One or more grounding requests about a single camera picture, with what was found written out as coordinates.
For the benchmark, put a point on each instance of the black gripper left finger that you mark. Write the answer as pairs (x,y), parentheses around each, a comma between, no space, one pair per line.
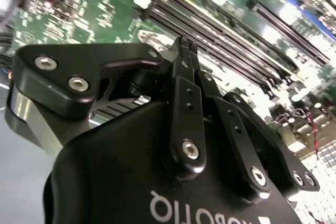
(78,56)

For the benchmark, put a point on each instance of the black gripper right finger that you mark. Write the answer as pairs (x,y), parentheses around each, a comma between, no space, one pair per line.
(236,121)

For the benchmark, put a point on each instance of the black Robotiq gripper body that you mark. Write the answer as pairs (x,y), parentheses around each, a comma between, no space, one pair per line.
(118,176)

